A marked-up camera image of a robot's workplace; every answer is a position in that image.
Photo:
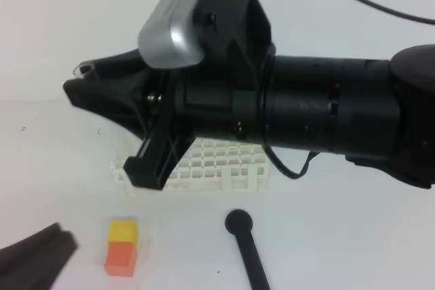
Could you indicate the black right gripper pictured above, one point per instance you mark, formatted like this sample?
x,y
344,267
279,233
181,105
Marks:
x,y
221,97

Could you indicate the yellow cube block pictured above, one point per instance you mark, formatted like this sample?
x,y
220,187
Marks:
x,y
123,231

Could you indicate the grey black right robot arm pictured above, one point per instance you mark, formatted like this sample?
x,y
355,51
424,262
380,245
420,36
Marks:
x,y
377,113

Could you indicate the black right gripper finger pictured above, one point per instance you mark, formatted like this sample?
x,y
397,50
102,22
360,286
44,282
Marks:
x,y
114,90

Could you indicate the clear glass test tube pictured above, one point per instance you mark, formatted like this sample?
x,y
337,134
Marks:
x,y
83,70

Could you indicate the orange cube block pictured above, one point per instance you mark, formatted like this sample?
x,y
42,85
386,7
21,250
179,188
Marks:
x,y
121,259

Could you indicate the black round-headed stand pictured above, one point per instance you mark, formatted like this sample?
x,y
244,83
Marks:
x,y
239,223

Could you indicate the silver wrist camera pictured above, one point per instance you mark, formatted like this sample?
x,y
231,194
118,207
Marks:
x,y
168,40

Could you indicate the white plastic test tube rack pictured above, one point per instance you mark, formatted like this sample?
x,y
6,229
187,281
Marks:
x,y
220,166

